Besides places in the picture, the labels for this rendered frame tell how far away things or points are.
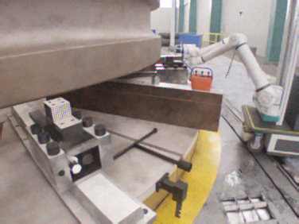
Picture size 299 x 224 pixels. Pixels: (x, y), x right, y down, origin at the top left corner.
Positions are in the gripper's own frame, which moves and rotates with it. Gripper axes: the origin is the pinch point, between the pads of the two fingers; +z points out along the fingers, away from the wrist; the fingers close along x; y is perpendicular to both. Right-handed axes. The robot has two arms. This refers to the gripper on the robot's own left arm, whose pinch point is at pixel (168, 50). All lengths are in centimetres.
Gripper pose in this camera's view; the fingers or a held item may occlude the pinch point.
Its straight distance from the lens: 232.5
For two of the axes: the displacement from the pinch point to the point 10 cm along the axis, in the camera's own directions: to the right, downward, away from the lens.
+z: -9.8, -0.8, 1.8
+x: -2.0, 3.8, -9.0
